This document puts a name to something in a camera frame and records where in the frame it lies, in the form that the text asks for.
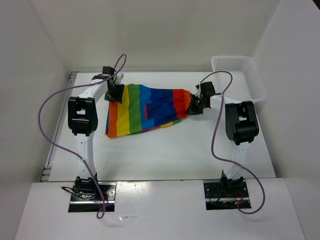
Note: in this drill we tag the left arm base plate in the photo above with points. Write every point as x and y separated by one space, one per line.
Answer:
89 203

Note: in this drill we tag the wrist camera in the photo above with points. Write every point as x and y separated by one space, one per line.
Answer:
199 90
117 80

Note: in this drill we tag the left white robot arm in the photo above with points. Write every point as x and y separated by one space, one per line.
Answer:
82 119

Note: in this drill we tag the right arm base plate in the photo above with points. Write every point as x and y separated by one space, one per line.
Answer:
218 199

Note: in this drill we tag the rainbow striped shorts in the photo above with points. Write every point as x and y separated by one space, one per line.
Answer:
144 109

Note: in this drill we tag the white plastic basket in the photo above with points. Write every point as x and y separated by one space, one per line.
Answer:
240 75

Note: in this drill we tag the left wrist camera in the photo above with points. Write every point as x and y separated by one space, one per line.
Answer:
117 80

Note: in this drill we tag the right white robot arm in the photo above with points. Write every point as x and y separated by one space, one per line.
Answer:
241 128

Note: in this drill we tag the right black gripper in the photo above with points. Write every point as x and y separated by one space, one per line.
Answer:
193 110

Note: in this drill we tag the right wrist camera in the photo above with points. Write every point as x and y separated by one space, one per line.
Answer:
199 90

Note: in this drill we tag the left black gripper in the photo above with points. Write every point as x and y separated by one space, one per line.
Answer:
118 97

